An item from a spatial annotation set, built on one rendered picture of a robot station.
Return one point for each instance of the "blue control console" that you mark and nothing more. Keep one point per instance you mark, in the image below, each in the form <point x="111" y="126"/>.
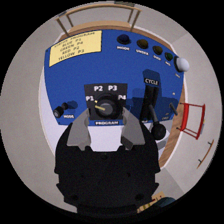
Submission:
<point x="108" y="69"/>

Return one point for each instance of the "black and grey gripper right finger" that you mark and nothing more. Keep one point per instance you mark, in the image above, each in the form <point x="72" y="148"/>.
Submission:
<point x="135" y="136"/>

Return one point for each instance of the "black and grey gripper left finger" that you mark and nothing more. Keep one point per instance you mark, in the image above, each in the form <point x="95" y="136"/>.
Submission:
<point x="74" y="138"/>

